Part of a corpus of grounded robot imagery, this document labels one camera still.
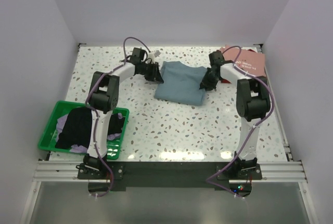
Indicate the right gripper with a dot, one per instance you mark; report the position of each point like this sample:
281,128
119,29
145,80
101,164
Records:
204,82

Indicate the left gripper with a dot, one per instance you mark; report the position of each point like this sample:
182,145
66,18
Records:
155,75

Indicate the blue t-shirt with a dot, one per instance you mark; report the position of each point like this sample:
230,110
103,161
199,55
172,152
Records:
181,84

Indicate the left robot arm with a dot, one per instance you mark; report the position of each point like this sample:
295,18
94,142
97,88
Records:
103,98

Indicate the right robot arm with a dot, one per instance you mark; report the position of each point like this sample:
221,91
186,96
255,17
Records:
254,104

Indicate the pink folded t-shirt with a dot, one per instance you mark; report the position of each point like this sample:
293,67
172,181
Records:
249,60

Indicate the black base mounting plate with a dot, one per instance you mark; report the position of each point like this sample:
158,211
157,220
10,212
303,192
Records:
125,175

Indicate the black garment in basket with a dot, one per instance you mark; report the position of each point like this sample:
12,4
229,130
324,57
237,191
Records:
78,128

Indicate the lavender garment in basket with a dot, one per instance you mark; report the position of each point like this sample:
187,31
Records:
78,148

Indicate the green plastic basket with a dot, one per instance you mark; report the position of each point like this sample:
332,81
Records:
50,141

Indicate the aluminium frame rail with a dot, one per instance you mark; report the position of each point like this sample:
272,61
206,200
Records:
271,171

